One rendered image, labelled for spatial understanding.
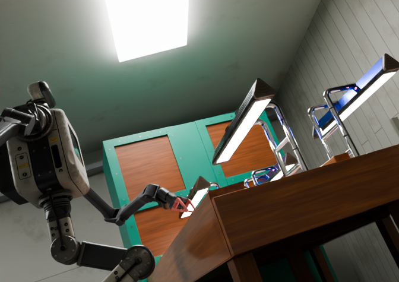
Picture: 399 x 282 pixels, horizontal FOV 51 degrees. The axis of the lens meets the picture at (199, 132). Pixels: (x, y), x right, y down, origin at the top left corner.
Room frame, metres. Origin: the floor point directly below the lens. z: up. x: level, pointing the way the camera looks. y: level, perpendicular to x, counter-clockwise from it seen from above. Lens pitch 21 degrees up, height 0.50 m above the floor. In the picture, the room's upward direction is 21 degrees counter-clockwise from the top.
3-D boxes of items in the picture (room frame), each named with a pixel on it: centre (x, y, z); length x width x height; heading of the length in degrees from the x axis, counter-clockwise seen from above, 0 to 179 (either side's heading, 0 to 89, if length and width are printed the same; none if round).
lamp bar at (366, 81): (1.77, -0.67, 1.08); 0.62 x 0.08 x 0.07; 20
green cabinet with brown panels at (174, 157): (3.29, 0.15, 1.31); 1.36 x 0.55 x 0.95; 110
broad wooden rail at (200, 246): (1.99, 0.29, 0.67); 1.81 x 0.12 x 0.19; 20
